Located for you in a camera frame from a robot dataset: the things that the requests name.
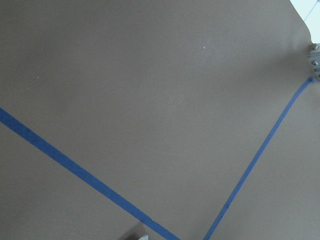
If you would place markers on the pink and grey towel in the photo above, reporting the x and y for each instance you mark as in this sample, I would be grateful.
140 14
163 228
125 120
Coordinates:
143 237

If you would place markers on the aluminium frame post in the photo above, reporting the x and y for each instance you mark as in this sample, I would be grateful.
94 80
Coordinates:
314 58

